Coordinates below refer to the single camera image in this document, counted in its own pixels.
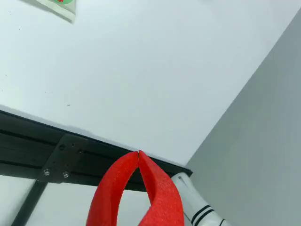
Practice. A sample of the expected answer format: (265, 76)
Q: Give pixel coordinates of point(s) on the black frame leg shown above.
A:
(29, 202)

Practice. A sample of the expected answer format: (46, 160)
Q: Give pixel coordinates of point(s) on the silver bracket screw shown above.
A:
(65, 174)
(47, 173)

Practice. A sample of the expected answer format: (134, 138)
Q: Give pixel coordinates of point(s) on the white tube with black stripes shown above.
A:
(197, 207)

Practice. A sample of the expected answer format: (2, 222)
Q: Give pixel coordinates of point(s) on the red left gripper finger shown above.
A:
(108, 188)

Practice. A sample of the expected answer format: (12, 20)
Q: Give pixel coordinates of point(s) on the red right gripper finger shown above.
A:
(164, 200)

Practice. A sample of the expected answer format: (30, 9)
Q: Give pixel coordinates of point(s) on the black aluminium frame rail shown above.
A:
(23, 146)

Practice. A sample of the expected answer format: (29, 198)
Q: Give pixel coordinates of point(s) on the sunflower seed snack packet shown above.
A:
(63, 9)

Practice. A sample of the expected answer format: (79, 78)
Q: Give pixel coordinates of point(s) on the black corner bracket plate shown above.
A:
(64, 157)

